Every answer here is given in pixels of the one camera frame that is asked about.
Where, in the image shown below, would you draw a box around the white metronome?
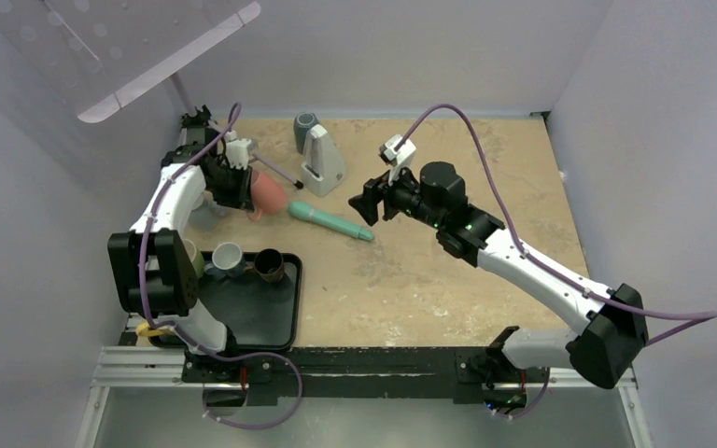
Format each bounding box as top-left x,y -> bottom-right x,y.
302,124 -> 347,198

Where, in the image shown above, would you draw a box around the yellow mug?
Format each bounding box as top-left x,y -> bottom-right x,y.
134,321 -> 175,338

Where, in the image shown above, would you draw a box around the teal toy microphone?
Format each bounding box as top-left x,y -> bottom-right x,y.
288,201 -> 374,242

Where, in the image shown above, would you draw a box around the purple cable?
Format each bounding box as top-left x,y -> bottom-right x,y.
137,102 -> 305,432
395,103 -> 717,422

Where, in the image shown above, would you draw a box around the dark teal cup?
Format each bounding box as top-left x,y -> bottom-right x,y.
293,112 -> 319,155

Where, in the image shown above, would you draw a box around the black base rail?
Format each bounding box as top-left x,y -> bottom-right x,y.
181,347 -> 546,409

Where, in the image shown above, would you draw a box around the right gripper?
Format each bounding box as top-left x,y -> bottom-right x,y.
348,158 -> 444,231

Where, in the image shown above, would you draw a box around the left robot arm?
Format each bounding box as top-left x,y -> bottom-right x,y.
107,122 -> 254,382

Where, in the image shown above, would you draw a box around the light grey mug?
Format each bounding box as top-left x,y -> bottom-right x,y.
189,191 -> 229,232

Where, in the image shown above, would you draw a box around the black tray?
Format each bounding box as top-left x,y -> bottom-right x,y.
146,254 -> 302,357

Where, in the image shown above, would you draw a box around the perforated light panel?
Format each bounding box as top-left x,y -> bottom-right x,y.
0,0 -> 261,123

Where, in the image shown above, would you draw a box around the pink mug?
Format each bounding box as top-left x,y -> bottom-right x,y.
246,170 -> 288,221

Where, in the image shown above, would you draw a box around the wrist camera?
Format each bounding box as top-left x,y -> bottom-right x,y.
223,131 -> 259,170
379,134 -> 416,185

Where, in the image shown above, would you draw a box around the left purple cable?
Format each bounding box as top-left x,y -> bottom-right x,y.
137,102 -> 305,432

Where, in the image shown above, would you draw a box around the green mug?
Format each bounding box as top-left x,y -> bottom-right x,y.
183,239 -> 205,278

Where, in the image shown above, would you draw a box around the blue-grey mug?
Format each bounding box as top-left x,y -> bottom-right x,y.
204,242 -> 247,279

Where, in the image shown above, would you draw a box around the aluminium frame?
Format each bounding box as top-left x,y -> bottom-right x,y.
76,346 -> 653,447

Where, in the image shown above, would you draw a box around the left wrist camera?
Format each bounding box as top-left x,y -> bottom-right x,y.
223,131 -> 259,170

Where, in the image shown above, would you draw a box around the brown mug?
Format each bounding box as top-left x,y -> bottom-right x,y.
244,248 -> 286,284

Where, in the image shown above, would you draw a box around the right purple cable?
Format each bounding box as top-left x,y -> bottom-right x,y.
395,103 -> 717,422

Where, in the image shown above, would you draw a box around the tripod stand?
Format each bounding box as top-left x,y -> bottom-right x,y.
168,72 -> 303,189

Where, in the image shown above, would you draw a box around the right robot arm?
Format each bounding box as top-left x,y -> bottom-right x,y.
348,161 -> 649,389

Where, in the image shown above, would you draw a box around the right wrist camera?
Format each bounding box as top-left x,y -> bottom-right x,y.
379,134 -> 416,185

